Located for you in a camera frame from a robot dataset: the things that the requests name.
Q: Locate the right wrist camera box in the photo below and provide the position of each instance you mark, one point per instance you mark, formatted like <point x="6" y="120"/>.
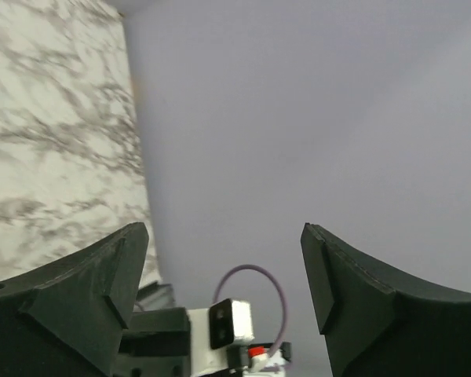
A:
<point x="222" y="343"/>

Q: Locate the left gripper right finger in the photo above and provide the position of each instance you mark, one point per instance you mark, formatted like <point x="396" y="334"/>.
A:
<point x="378" y="320"/>

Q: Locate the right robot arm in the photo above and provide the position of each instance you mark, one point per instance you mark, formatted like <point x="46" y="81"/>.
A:
<point x="156" y="344"/>

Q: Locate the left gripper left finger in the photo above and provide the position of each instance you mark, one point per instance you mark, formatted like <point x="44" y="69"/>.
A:
<point x="66" y="318"/>

